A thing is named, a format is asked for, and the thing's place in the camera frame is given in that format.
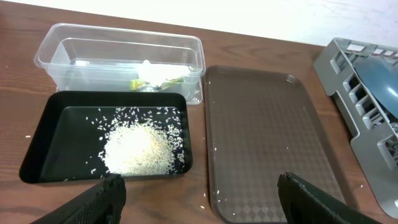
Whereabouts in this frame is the white paper napkin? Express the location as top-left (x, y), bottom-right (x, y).
top-left (136, 60), bottom-right (190, 87)

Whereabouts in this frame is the dark blue round plate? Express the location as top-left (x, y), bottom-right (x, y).
top-left (354, 56), bottom-right (397, 117)

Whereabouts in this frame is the black plastic tray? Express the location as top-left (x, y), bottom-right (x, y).
top-left (19, 91), bottom-right (193, 184)

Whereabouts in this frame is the clear yellow-green snack wrapper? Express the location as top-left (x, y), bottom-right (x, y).
top-left (129, 78), bottom-right (185, 92)

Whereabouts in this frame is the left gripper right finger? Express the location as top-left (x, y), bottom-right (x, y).
top-left (277, 172), bottom-right (379, 224)

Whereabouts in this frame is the pile of white rice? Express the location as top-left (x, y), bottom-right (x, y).
top-left (85, 106), bottom-right (188, 177)

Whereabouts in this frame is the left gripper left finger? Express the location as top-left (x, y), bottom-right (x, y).
top-left (34, 174), bottom-right (126, 224)

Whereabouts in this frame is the brown plastic serving tray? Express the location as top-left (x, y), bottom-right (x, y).
top-left (205, 66), bottom-right (358, 223)

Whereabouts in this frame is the grey plastic dishwasher rack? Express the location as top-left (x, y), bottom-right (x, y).
top-left (313, 37), bottom-right (397, 218)

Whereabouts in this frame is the clear plastic bin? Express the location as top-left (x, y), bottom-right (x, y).
top-left (34, 23), bottom-right (206, 105)

